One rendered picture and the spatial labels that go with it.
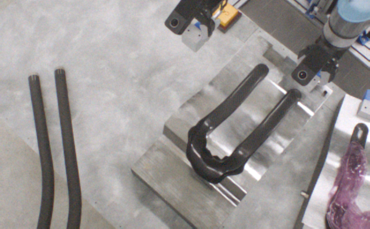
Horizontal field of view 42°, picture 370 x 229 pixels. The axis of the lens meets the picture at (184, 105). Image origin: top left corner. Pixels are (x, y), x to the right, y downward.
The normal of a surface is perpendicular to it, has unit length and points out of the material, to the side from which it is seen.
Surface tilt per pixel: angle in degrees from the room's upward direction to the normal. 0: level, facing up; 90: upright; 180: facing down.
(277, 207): 0
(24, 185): 1
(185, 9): 30
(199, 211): 0
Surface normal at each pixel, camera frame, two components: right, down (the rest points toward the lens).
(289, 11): 0.03, -0.36
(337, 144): 0.22, -0.72
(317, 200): -0.06, -0.17
